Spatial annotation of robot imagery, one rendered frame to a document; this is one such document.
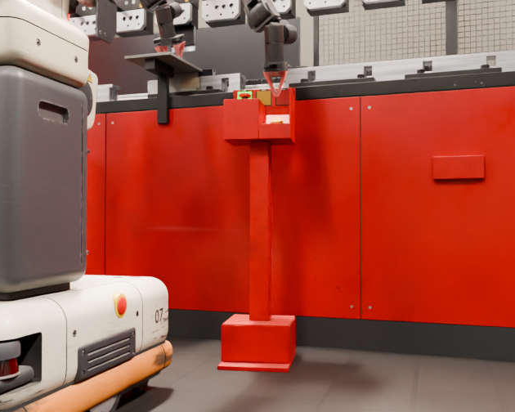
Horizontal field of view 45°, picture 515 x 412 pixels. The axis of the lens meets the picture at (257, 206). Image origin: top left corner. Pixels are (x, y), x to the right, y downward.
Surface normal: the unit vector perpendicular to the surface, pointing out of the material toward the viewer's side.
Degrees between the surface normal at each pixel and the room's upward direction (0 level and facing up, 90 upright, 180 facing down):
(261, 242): 90
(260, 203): 90
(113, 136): 90
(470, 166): 90
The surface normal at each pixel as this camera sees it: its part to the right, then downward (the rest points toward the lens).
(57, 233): 0.96, 0.00
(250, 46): -0.33, -0.02
